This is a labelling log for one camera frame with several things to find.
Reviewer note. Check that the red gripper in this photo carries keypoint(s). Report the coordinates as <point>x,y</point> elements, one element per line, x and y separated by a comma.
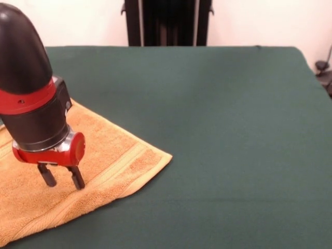
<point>75,149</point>

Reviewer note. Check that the tan terry towel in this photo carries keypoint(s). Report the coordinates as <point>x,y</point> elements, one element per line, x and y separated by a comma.
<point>103,155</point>

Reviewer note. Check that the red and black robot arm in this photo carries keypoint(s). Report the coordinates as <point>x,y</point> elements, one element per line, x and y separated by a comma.
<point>28,77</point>

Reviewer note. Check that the dark green table cloth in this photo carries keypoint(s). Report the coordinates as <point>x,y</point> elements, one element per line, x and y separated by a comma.
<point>233,155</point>

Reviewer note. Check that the dark curved stand base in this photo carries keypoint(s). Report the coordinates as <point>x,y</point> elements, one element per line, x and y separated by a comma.
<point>321,65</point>

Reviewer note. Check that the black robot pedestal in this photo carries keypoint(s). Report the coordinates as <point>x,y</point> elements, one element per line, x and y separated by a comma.
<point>168,23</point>

